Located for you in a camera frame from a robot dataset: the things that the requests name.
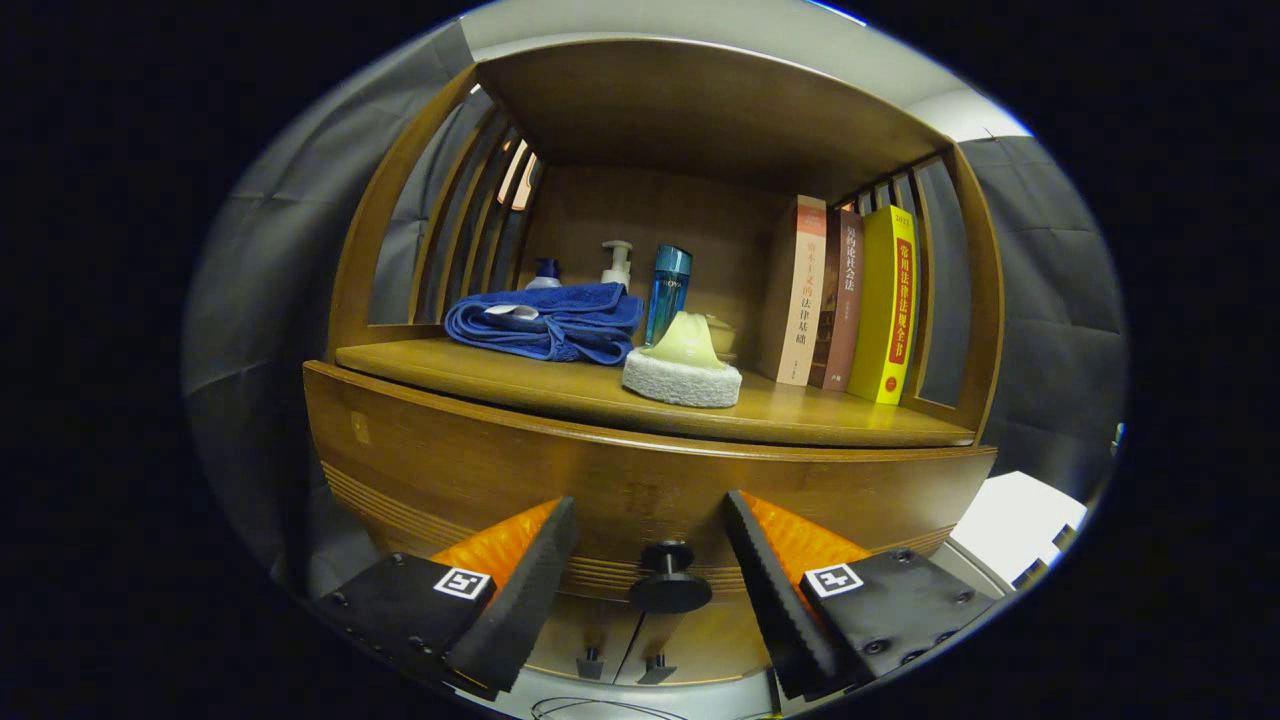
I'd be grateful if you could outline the wooden countertop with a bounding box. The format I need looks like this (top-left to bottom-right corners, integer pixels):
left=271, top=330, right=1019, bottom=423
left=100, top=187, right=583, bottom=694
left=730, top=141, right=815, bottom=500
left=335, top=335, right=978, bottom=449

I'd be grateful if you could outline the black round drawer knob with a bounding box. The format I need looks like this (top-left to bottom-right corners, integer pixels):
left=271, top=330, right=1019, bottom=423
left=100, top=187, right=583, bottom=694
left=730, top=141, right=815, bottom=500
left=628, top=541, right=714, bottom=615

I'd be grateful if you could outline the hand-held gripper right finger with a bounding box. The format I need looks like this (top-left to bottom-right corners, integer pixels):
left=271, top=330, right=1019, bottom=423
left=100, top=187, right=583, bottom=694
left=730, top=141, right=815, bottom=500
left=722, top=489, right=1001, bottom=703

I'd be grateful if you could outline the brown wooden cabinet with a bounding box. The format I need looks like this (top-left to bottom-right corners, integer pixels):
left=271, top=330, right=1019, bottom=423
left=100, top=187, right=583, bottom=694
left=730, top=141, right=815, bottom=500
left=302, top=37, right=1006, bottom=691

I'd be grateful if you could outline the folded blue towel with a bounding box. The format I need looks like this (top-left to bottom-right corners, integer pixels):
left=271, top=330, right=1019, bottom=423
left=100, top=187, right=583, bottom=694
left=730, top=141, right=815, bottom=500
left=443, top=282, right=645, bottom=366

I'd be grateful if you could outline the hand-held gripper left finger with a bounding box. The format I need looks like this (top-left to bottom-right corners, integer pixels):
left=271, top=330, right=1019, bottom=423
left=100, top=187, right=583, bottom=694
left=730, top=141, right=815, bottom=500
left=312, top=495, right=581, bottom=703

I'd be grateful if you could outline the beige orange-topped book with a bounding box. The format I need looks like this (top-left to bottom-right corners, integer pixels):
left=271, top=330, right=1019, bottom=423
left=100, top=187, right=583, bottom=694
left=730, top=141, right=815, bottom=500
left=757, top=195, right=828, bottom=387

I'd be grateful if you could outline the clear blue bottle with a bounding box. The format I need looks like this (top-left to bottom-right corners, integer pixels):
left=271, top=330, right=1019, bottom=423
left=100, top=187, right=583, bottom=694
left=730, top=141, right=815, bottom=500
left=643, top=245, right=694, bottom=347

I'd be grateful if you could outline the white panelled furniture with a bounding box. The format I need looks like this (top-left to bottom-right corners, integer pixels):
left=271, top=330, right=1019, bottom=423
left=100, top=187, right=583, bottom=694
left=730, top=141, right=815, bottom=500
left=935, top=470, right=1089, bottom=601

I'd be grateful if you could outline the brown book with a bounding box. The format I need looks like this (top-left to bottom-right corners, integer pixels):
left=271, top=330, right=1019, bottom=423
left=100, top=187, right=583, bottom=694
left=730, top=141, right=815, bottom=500
left=810, top=208, right=865, bottom=392

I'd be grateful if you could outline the white pump bottle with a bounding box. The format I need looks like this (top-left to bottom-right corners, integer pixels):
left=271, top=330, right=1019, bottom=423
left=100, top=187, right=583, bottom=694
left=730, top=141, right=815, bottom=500
left=600, top=240, right=635, bottom=293

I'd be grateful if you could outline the wooden cabinet door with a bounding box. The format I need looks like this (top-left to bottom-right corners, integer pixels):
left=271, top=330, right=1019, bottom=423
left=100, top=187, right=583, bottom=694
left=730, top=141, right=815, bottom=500
left=525, top=592, right=641, bottom=686
left=615, top=600, right=776, bottom=686

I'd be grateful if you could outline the white sponge with pale handle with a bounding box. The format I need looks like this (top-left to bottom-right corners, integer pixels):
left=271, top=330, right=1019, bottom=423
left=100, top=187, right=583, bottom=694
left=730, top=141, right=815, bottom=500
left=621, top=310, right=744, bottom=409

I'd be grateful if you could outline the yellow book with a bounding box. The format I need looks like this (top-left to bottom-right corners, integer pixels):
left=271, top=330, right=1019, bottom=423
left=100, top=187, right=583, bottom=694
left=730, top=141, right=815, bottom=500
left=848, top=205, right=916, bottom=406

